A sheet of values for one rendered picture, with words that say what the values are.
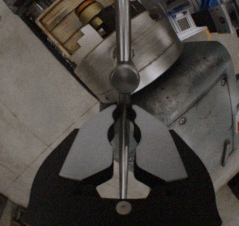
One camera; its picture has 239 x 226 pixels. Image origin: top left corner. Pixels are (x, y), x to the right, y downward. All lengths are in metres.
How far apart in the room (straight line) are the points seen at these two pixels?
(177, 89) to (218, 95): 0.14
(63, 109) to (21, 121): 0.80
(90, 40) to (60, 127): 1.57
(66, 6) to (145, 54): 0.50
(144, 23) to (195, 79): 0.16
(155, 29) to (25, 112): 1.90
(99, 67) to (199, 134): 0.32
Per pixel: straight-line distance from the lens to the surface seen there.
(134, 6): 0.30
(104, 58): 0.25
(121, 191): 0.19
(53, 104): 1.70
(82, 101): 1.58
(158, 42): 0.26
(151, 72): 0.25
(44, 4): 0.78
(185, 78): 0.30
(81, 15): 0.39
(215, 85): 0.35
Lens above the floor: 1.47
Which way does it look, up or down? 66 degrees down
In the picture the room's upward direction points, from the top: 163 degrees clockwise
